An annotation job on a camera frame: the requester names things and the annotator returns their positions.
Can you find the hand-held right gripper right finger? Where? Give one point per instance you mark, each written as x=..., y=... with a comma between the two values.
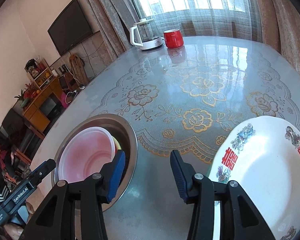
x=180, y=177

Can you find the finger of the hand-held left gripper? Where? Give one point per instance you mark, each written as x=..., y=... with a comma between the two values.
x=43, y=171
x=40, y=167

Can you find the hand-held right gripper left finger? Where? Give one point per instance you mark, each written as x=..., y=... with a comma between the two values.
x=116, y=177

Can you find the yellow plastic bowl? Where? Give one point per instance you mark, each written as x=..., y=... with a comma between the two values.
x=118, y=145

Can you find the stainless steel bowl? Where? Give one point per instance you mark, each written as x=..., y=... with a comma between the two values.
x=128, y=140

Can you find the red bowl with white interior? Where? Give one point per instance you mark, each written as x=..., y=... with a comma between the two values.
x=85, y=152

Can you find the large white printed plate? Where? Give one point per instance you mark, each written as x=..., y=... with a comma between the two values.
x=265, y=175

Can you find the person's left hand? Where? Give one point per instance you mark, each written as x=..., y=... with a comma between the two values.
x=13, y=233

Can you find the dark sofa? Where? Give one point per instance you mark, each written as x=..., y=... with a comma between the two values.
x=15, y=125

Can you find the wooden cabinet with clutter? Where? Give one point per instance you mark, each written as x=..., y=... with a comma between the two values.
x=40, y=100

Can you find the gold floral lace table mat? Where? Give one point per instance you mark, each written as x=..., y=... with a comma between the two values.
x=190, y=92

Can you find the brown wooden rack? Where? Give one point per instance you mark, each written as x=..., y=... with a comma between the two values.
x=78, y=70

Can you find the red mug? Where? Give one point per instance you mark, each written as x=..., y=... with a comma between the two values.
x=173, y=39

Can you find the white glass electric kettle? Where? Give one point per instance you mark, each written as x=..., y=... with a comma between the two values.
x=146, y=36

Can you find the white sheer curtain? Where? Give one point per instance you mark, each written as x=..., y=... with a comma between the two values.
x=202, y=22

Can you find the beige patterned curtain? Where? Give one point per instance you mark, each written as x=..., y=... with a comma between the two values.
x=107, y=12
x=285, y=25

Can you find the black wall television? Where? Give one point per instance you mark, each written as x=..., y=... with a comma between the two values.
x=70, y=26

